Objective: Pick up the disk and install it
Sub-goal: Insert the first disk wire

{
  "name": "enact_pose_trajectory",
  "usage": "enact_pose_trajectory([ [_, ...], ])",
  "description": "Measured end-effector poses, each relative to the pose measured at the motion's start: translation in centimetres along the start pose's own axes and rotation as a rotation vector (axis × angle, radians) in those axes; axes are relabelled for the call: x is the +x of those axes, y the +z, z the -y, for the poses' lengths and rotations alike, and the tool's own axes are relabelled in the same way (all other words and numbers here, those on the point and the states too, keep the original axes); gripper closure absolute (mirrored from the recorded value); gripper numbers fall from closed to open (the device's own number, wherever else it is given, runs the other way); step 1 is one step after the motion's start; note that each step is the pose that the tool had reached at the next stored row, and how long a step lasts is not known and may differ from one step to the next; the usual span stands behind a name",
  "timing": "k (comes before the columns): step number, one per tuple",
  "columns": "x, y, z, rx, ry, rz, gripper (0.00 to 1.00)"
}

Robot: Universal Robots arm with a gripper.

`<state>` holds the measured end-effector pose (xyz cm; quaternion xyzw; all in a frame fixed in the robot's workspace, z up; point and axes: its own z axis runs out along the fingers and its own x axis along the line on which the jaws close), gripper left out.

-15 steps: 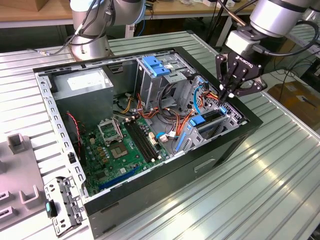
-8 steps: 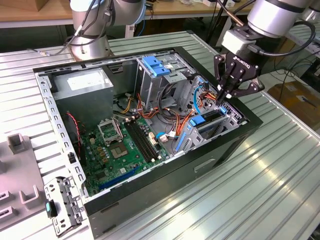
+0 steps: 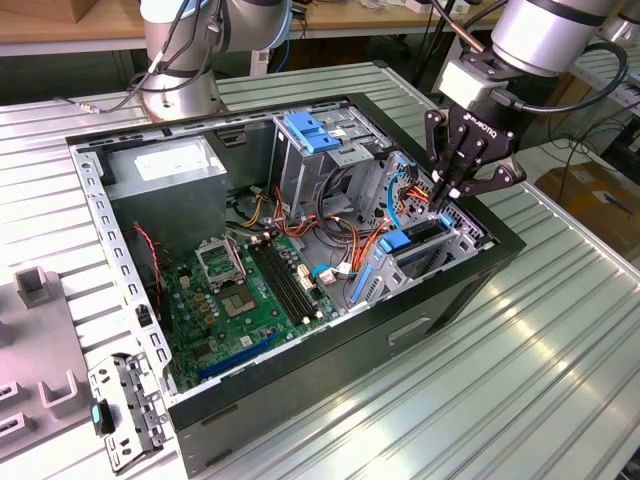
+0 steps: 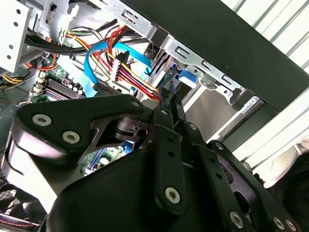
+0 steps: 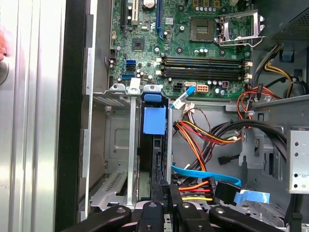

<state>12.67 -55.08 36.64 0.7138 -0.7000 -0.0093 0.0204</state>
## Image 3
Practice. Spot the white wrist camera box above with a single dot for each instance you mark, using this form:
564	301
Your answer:
465	82

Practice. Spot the small black case lock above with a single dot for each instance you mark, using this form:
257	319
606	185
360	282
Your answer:
144	316

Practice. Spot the blue expansion slot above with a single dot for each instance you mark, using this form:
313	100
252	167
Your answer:
235	360

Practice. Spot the small cardboard box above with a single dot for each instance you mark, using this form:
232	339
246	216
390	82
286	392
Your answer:
82	9

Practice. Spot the black open PC case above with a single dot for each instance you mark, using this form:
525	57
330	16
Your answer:
325	380

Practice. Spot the wooden desk with white legs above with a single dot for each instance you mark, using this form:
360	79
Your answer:
360	22

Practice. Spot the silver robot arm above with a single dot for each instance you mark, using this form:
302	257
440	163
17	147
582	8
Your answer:
545	35

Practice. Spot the blue drive cage latch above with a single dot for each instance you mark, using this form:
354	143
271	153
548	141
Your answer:
310	132

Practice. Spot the black RAM slot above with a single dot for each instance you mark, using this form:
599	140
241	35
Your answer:
295	277
280	285

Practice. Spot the black tripod stand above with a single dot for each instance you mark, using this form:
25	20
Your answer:
425	70

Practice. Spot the black teal card latch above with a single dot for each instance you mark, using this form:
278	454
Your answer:
102	417

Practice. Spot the metal locking lever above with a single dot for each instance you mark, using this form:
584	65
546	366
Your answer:
234	250

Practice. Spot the white board connector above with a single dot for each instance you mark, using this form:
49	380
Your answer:
305	280

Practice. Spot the metal disk bay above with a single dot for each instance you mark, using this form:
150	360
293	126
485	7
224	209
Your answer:
465	242

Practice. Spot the CPU socket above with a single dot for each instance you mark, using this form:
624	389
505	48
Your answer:
237	302

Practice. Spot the green motherboard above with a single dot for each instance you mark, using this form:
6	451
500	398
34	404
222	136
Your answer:
250	325

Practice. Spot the grey power supply unit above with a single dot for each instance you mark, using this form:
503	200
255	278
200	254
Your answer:
165	210

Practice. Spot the white box on desk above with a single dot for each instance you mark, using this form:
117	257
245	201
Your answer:
412	5

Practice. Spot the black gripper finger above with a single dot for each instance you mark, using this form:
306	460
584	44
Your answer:
434	140
502	177

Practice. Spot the large cardboard box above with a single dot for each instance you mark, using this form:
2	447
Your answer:
580	205

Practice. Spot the metal optical drive cage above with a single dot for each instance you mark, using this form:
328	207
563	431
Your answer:
300	185

